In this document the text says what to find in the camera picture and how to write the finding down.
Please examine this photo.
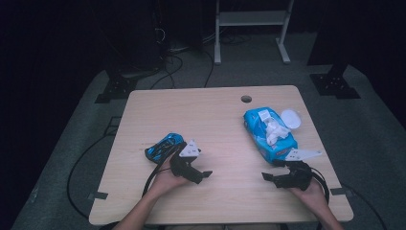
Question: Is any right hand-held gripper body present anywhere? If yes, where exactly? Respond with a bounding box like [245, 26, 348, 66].
[275, 148, 323, 192]

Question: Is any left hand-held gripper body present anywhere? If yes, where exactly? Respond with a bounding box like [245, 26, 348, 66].
[169, 139, 205, 185]

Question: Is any blue toy car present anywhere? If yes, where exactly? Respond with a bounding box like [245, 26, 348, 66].
[145, 132, 186, 165]

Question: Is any blue wet wipes pack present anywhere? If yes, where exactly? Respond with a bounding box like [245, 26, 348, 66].
[243, 106, 303, 166]

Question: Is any white wet wipe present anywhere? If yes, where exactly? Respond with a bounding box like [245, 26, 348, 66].
[263, 116, 291, 148]

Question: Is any person's right hand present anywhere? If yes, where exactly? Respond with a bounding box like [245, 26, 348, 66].
[287, 178, 326, 209]

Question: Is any person's left hand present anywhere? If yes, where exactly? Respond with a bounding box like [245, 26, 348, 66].
[148, 158, 190, 196]

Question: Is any black tape strip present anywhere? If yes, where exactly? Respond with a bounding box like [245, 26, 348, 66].
[87, 191, 109, 201]
[329, 187, 354, 196]

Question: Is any dark equipment rack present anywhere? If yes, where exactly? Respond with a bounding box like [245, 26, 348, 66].
[103, 0, 205, 73]

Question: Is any white metal stand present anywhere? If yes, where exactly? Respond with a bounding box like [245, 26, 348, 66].
[214, 0, 295, 66]

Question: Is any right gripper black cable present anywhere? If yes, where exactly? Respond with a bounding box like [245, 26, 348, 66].
[305, 165, 330, 205]

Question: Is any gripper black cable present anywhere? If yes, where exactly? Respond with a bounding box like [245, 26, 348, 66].
[305, 165, 330, 205]
[142, 147, 180, 197]

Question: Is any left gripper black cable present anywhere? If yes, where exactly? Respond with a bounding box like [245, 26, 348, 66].
[142, 147, 180, 197]

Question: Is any thin black floor cable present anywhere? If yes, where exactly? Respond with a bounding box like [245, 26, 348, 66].
[340, 182, 389, 230]

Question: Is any black stand base plate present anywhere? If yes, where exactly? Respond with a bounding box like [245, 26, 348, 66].
[94, 74, 139, 104]
[308, 62, 362, 101]

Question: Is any looped black floor cable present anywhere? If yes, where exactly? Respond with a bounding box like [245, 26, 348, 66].
[149, 53, 185, 90]

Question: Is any straight black floor cable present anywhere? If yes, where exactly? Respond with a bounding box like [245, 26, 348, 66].
[203, 48, 215, 89]

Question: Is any long black floor cable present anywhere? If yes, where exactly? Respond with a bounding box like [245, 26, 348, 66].
[65, 126, 120, 222]

